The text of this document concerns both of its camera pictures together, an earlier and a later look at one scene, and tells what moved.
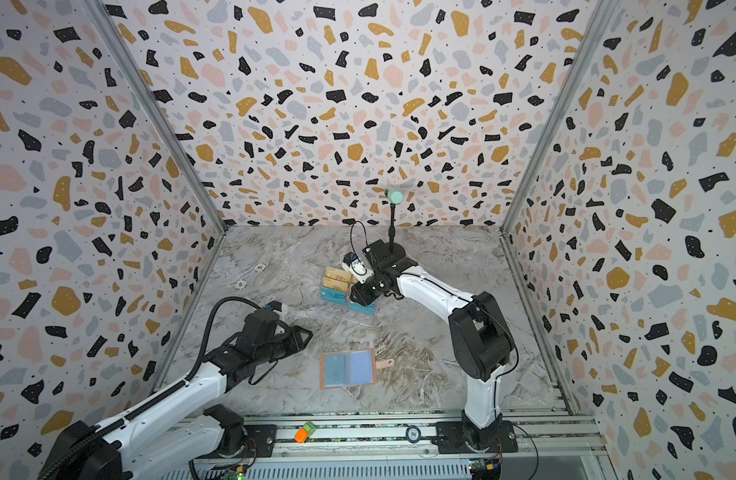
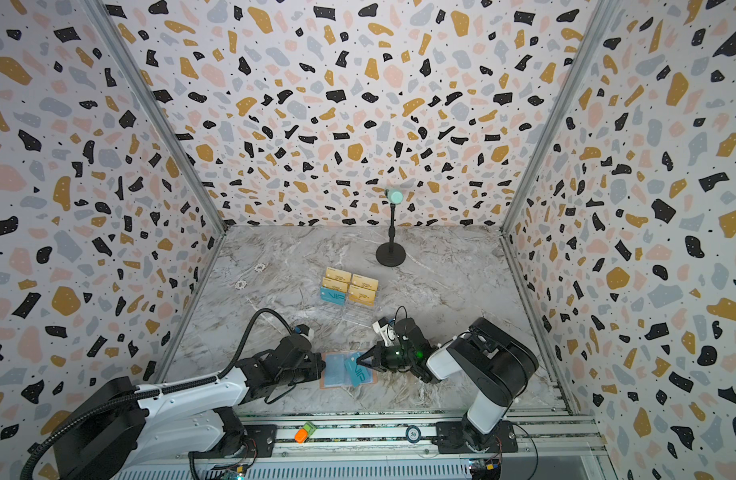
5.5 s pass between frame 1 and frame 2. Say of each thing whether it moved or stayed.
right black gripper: moved
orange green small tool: stayed
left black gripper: moved
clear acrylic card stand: stayed
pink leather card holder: stayed
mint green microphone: stayed
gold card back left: stayed
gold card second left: stayed
